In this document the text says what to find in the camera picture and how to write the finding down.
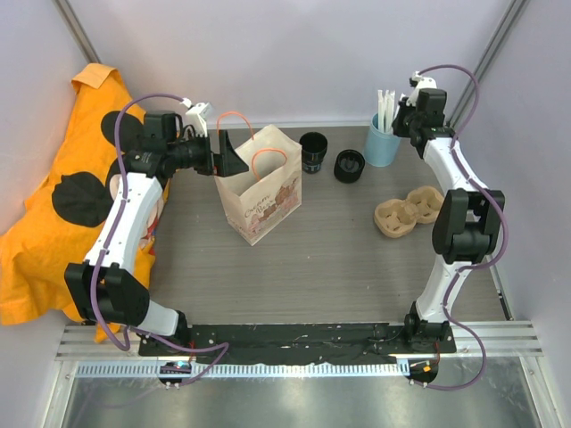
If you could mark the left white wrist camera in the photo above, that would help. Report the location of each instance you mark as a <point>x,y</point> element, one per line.
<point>196,116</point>

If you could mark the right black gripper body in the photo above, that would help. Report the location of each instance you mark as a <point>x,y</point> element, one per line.
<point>405,119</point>

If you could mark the bottom pulp cup carrier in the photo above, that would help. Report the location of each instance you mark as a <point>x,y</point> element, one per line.
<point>396,218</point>

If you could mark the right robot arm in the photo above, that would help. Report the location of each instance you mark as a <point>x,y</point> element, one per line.
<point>467,227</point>

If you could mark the orange mickey mouse bag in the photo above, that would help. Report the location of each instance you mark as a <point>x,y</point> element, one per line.
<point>66,213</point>

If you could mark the white paper takeout bag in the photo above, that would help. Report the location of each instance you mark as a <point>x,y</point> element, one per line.
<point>256,201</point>

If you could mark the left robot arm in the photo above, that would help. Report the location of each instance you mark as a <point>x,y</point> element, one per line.
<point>103,287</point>

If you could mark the light blue straw holder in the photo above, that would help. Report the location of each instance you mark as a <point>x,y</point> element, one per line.
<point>380,149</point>

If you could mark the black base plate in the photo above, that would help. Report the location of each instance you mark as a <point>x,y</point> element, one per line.
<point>305,344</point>

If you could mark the lidded black coffee cup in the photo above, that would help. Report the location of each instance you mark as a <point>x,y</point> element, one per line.
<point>349,165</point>

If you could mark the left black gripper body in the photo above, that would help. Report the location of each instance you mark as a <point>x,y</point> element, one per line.
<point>203,160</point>

